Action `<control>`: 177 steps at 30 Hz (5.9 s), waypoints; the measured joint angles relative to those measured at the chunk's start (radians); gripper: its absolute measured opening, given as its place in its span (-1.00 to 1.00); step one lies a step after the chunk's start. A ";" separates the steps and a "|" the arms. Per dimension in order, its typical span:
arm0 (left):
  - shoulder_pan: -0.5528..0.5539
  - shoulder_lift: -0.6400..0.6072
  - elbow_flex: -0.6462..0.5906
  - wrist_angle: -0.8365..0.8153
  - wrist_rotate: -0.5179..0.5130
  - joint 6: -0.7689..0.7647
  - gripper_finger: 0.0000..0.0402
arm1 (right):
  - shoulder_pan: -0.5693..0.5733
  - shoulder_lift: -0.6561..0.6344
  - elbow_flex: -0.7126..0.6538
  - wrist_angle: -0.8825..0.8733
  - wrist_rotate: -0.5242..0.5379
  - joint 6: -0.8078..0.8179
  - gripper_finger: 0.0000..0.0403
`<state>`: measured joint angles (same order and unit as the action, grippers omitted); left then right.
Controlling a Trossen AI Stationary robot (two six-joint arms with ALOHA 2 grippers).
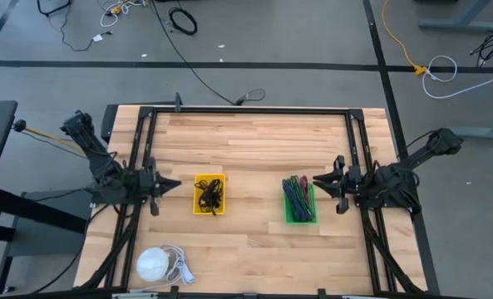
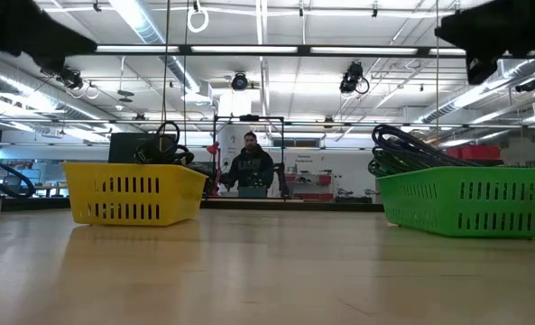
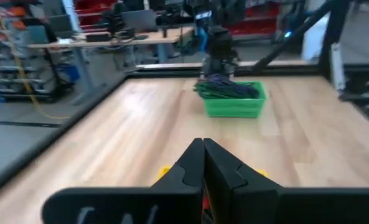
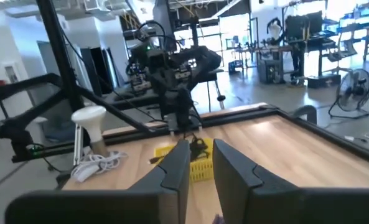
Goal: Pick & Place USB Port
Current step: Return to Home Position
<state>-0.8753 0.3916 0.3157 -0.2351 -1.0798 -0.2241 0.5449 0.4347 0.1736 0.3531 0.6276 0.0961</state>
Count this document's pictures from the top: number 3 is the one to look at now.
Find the green plastic basket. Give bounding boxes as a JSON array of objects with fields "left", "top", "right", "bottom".
[{"left": 202, "top": 80, "right": 268, "bottom": 119}]

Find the yellow extension cable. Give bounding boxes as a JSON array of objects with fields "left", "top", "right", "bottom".
[{"left": 0, "top": 0, "right": 70, "bottom": 121}]

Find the black cable with red strap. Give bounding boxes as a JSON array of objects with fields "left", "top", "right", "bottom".
[{"left": 202, "top": 189, "right": 211, "bottom": 215}]

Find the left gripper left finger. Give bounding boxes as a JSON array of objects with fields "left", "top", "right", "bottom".
[{"left": 151, "top": 138, "right": 205, "bottom": 224}]

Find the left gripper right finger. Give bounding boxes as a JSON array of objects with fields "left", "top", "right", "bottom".
[{"left": 204, "top": 139, "right": 283, "bottom": 224}]

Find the red storage shelf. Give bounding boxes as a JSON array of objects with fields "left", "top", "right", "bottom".
[{"left": 227, "top": 0, "right": 281, "bottom": 35}]

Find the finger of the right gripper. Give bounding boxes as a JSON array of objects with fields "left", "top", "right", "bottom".
[
  {"left": 223, "top": 58, "right": 236, "bottom": 78},
  {"left": 201, "top": 60, "right": 216, "bottom": 78}
]

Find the green braided cable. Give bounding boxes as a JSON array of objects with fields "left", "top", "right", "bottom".
[{"left": 192, "top": 78, "right": 261, "bottom": 100}]

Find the background storage shelf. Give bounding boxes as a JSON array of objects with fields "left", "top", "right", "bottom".
[{"left": 0, "top": 0, "right": 59, "bottom": 103}]

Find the yellow plastic basket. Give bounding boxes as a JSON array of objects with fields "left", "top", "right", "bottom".
[{"left": 155, "top": 164, "right": 269, "bottom": 184}]

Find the wooden background desk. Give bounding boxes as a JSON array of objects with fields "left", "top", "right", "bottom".
[{"left": 28, "top": 26, "right": 195, "bottom": 105}]

